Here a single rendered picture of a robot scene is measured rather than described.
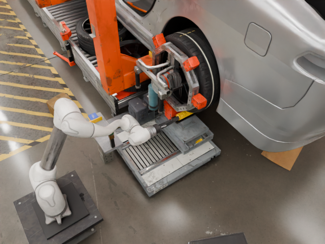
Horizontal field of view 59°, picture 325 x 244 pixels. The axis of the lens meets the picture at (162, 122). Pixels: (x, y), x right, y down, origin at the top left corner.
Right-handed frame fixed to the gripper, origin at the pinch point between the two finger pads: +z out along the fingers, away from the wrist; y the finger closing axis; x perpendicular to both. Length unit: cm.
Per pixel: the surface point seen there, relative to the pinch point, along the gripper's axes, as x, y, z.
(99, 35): 82, -9, -27
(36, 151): 15, -105, -103
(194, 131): -25, -33, 30
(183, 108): 5.7, 2.0, 9.3
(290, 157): -86, -2, 103
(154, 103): 16.7, -24.9, -1.1
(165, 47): 54, 13, 9
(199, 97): 11.1, 24.5, 13.5
